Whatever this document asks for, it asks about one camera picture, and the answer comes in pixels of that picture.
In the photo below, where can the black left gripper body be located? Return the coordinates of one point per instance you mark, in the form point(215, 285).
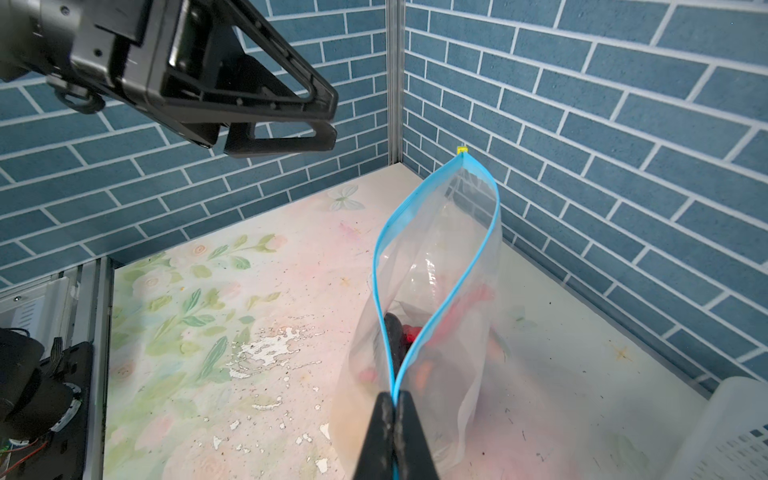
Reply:
point(89, 51)

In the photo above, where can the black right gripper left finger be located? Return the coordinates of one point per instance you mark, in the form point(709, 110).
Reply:
point(377, 457)

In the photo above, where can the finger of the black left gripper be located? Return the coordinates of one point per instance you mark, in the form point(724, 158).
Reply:
point(227, 63)
point(241, 141)

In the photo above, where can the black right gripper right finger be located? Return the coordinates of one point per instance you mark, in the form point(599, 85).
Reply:
point(412, 457)

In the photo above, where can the clear zip top bag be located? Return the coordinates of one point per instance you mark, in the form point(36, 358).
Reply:
point(432, 312)

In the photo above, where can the red chili pepper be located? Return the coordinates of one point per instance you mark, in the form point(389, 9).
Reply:
point(449, 324)

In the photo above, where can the long black food piece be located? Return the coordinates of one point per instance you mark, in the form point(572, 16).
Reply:
point(393, 342)

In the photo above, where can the white plastic perforated basket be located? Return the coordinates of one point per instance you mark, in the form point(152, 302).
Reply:
point(730, 439)

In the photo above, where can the aluminium mounting rail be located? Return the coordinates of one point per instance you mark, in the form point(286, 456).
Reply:
point(75, 305)

